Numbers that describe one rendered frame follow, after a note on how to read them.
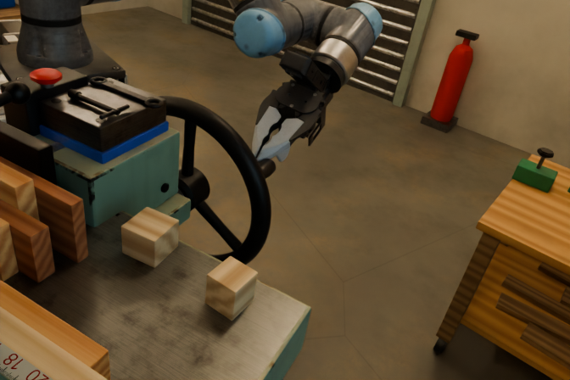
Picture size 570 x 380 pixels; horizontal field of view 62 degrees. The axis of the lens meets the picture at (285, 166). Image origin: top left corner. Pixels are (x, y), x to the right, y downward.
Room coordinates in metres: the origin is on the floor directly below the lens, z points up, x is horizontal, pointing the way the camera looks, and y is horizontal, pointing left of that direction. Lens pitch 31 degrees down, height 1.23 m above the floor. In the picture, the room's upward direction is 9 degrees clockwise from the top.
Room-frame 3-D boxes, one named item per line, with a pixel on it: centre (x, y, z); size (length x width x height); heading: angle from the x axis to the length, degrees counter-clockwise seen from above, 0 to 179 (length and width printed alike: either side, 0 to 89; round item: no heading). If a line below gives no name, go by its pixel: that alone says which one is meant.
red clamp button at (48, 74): (0.45, 0.26, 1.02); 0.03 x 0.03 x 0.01
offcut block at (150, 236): (0.35, 0.12, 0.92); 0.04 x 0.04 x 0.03; 70
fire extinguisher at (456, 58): (2.88, -0.94, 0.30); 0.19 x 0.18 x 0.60; 148
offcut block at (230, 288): (0.30, 0.03, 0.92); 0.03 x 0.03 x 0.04; 61
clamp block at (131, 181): (0.45, 0.22, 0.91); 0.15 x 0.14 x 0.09; 67
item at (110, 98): (0.46, 0.22, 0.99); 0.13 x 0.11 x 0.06; 67
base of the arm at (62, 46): (0.98, 0.54, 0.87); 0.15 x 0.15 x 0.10
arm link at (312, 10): (0.87, 0.02, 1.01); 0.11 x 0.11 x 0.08; 66
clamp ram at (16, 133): (0.40, 0.24, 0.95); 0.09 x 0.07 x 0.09; 67
